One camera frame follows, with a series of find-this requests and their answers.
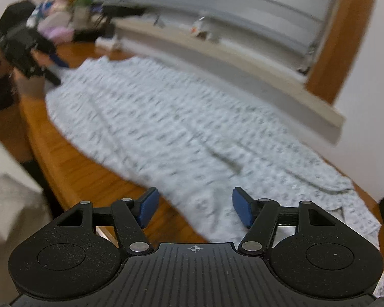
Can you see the green potted plant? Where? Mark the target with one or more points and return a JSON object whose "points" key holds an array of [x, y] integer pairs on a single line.
{"points": [[82, 3]]}

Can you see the person's left hand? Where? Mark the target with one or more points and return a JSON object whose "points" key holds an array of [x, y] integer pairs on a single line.
{"points": [[30, 86]]}

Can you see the black device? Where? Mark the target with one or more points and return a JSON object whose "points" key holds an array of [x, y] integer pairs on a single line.
{"points": [[121, 10]]}

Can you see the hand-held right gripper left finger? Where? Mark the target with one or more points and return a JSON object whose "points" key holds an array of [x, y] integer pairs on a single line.
{"points": [[148, 207]]}

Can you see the person's beige jacket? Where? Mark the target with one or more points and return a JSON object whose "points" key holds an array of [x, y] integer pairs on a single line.
{"points": [[12, 230]]}

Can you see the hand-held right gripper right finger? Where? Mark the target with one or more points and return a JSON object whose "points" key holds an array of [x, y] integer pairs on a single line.
{"points": [[241, 207]]}

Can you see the small bottle orange label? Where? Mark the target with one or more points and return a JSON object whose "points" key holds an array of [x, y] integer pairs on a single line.
{"points": [[204, 29]]}

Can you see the wooden window frame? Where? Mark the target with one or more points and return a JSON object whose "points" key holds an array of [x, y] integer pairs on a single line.
{"points": [[345, 44]]}

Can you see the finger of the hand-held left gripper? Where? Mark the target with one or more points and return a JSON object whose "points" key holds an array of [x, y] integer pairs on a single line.
{"points": [[51, 76], [59, 60]]}

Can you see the patterned white pajama shirt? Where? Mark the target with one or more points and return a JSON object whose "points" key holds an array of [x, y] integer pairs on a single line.
{"points": [[179, 128]]}

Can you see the grey window blind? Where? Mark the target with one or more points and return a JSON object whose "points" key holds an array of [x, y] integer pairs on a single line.
{"points": [[243, 9]]}

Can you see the pink purple cloth pile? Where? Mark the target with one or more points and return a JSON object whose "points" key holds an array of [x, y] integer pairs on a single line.
{"points": [[56, 22]]}

